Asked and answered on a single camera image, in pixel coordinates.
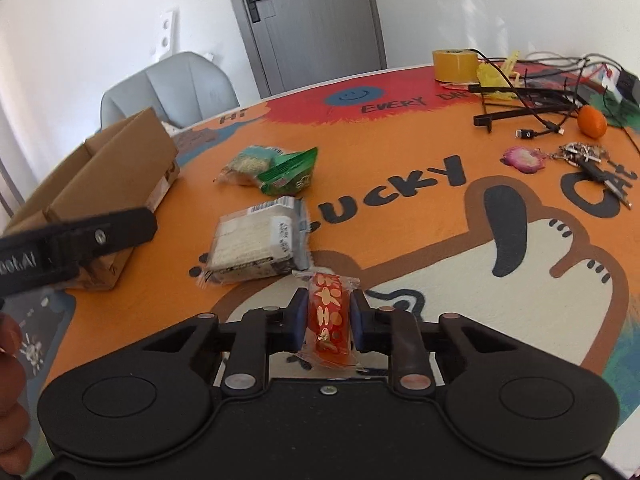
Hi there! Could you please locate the grey chair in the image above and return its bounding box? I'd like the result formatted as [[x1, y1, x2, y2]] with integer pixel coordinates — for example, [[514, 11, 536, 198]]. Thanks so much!
[[100, 51, 241, 131]]

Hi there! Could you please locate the black door handle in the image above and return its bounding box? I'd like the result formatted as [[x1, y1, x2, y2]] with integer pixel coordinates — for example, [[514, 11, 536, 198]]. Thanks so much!
[[243, 0, 271, 23]]

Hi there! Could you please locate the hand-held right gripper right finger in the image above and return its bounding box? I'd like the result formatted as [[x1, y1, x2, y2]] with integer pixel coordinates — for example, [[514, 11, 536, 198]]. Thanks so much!
[[351, 291, 521, 392]]

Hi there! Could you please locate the long black cable tie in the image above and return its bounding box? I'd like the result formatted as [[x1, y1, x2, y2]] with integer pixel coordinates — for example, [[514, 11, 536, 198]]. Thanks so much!
[[467, 85, 583, 100], [472, 105, 581, 133]]

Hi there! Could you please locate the power strip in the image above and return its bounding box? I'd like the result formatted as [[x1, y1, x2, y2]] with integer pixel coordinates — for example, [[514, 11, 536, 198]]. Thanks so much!
[[602, 67, 640, 106]]

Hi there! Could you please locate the white rice cracker packet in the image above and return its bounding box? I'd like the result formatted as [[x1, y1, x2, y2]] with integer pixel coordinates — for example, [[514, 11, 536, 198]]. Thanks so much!
[[197, 196, 313, 287]]

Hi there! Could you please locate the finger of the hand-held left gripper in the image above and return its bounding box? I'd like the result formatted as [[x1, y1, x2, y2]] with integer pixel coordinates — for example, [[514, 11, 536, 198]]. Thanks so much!
[[49, 207, 158, 286]]

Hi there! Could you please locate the white perforated board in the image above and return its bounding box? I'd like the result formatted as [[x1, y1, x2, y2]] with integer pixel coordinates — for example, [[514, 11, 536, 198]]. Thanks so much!
[[152, 7, 180, 58]]

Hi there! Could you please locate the orange tangerine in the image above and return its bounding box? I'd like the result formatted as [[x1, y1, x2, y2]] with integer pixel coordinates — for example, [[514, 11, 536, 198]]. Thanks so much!
[[577, 105, 608, 138]]

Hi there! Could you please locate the pink keychain charm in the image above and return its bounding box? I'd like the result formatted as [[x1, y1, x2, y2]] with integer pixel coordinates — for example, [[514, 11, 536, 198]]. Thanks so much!
[[501, 146, 546, 175]]

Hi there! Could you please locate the red jelly snack packet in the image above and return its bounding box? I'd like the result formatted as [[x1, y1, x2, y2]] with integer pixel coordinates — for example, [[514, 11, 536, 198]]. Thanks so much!
[[292, 270, 362, 368]]

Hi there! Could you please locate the green snack packet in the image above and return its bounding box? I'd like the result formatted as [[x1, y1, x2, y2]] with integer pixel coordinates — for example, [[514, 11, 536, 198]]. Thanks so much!
[[257, 146, 319, 197]]

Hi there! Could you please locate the tangle of black cables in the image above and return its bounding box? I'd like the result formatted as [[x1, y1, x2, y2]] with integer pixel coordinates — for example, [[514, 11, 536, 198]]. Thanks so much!
[[470, 50, 640, 116]]

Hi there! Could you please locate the grey door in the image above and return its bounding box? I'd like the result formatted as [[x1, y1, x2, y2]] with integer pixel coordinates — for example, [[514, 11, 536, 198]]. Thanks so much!
[[220, 0, 388, 101]]

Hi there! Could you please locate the yellow tape roll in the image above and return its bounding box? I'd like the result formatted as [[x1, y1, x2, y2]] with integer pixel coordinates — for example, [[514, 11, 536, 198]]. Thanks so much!
[[432, 49, 481, 84]]

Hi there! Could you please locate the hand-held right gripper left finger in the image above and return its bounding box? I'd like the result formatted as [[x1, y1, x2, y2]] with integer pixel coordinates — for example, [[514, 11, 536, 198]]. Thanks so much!
[[140, 290, 308, 392]]

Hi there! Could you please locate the person's left hand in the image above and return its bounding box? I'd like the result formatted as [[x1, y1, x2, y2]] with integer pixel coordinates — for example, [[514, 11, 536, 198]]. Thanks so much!
[[0, 312, 33, 478]]

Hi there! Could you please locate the teal cracker packet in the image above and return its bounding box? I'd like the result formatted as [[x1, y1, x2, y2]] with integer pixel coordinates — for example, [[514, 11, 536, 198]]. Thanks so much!
[[215, 145, 283, 187]]

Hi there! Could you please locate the bunch of keys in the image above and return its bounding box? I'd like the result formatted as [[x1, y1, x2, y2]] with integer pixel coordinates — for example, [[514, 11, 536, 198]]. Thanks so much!
[[550, 142, 640, 211]]

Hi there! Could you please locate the brown cardboard box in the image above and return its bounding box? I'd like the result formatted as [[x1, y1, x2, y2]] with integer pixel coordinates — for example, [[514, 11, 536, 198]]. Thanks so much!
[[0, 107, 181, 292]]

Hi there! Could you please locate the black usb cable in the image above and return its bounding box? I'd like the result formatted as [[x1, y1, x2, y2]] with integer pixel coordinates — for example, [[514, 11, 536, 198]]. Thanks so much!
[[515, 107, 576, 140]]

